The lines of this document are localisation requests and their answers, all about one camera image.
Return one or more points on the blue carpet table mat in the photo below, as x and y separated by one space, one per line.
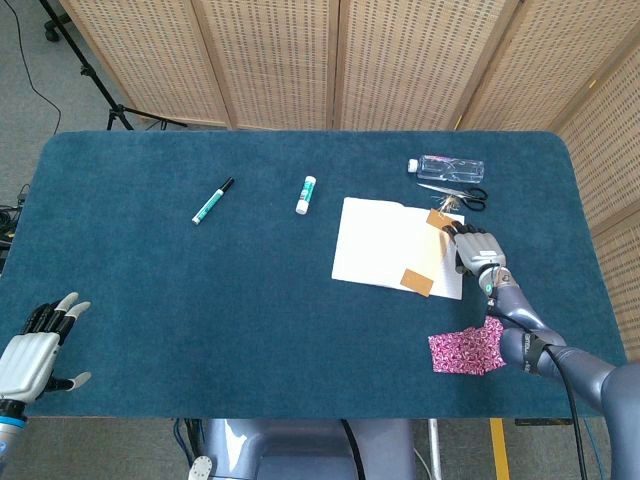
175 300

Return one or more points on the clear plastic water bottle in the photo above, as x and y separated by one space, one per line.
450 168

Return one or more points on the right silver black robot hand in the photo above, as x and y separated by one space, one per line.
480 250

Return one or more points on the white green glue stick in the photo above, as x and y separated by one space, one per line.
306 195

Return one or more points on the silver metal table leg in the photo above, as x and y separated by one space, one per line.
434 450

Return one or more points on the grey-blue robot torso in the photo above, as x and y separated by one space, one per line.
300 450

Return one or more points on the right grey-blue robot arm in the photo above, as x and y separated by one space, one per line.
520 310

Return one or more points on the black tripod stand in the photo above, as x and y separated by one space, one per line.
89 71

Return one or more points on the orange cream tasselled bookmark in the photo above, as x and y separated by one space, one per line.
417 282

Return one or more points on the black caster wheel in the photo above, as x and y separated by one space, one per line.
51 34

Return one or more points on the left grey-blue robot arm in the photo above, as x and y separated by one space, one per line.
9 425

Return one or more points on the green marker pen black cap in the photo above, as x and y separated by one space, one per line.
210 202

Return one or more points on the white notebook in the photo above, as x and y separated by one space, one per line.
375 245

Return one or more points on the pink patterned cloth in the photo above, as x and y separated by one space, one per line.
465 350

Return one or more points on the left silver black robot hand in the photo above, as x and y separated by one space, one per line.
27 365

